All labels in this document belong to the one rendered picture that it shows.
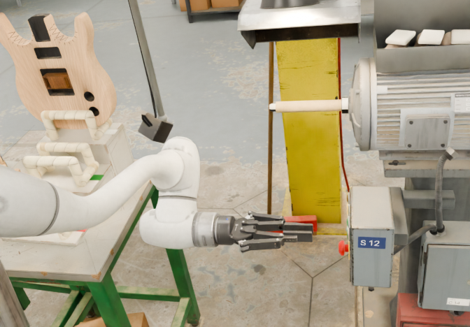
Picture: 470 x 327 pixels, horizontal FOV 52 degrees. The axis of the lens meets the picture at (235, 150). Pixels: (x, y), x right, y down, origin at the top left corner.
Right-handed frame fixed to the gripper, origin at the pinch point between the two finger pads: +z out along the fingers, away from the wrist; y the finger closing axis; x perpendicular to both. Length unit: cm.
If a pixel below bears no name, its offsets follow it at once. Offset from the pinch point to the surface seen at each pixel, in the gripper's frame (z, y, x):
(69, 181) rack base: -79, -26, -5
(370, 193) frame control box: 17.3, -9.6, 4.9
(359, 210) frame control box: 14.7, -2.9, 4.9
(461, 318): 44, -13, -45
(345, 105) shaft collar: 11.3, -29.8, 18.8
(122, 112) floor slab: -186, -262, -107
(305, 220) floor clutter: -12, -111, -95
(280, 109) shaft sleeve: -6.3, -30.3, 18.1
